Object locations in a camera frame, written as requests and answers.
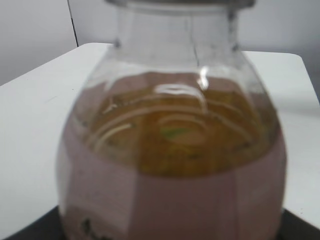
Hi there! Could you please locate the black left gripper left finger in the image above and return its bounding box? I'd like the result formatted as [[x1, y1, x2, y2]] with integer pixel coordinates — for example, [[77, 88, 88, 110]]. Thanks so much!
[[4, 206, 63, 240]]

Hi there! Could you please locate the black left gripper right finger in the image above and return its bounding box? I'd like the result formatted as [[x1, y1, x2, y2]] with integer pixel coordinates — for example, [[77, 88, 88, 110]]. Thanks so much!
[[279, 210, 320, 240]]

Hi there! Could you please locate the peach oolong tea bottle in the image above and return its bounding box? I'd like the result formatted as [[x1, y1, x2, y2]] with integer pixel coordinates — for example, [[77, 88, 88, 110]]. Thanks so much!
[[56, 0, 287, 240]]

